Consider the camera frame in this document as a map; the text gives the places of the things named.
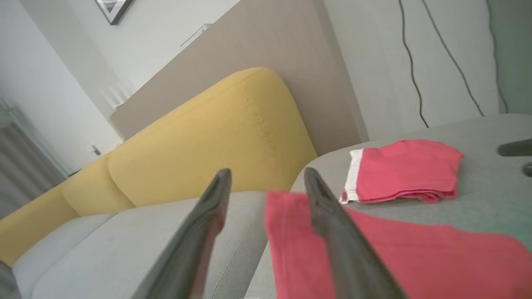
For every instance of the grey pleated curtain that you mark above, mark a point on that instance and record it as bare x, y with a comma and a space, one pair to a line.
20, 174

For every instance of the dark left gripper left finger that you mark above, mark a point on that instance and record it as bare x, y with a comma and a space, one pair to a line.
187, 265

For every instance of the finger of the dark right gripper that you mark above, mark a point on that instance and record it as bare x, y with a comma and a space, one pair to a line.
517, 148
528, 170

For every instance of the grey sofa seat cushion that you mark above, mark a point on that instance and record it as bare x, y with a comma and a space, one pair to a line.
124, 249
54, 249

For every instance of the framed wall picture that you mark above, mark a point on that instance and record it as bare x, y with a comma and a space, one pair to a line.
114, 10

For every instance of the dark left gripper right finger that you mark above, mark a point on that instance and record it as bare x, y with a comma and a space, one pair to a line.
353, 265

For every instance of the red and white jersey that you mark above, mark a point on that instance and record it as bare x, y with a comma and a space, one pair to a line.
436, 261

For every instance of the yellow sofa back cushion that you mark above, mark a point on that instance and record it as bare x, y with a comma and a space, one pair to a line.
208, 137
50, 216

